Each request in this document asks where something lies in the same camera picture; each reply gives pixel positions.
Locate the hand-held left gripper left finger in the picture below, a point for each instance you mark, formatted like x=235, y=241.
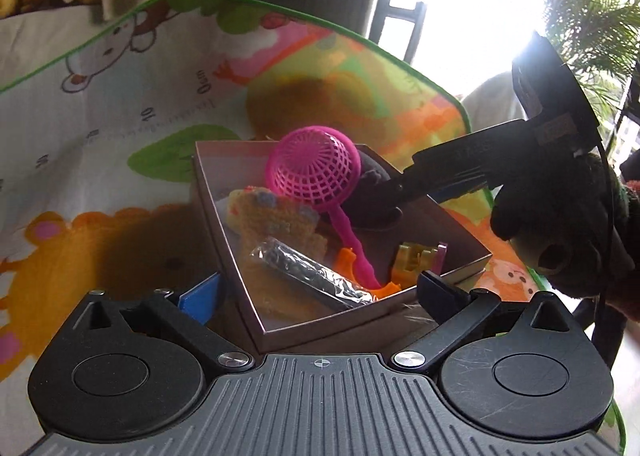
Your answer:
x=200, y=298

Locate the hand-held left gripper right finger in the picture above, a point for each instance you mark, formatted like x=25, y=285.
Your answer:
x=440, y=298

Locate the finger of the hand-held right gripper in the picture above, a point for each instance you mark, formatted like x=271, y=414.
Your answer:
x=425, y=188
x=460, y=150

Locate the yellow heart-shaped toy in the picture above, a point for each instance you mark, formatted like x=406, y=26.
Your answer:
x=412, y=263

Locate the black plush toy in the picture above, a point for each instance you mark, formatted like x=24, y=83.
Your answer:
x=370, y=206

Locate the tan plush paw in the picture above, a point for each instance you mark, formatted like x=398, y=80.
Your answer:
x=260, y=208

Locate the clear-wrapped black bar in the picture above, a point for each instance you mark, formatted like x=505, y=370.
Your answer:
x=305, y=266

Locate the pink plastic strainer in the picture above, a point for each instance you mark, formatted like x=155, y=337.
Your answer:
x=310, y=165

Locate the pink cardboard box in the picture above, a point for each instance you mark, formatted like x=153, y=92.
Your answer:
x=320, y=328

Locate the person's right hand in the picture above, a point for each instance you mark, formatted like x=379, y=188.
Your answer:
x=550, y=206

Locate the white towel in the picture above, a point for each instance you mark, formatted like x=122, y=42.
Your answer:
x=492, y=98

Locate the green palm plant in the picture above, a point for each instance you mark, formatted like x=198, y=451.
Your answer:
x=595, y=20

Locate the printed cartoon play mat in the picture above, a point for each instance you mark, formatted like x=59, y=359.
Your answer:
x=125, y=110

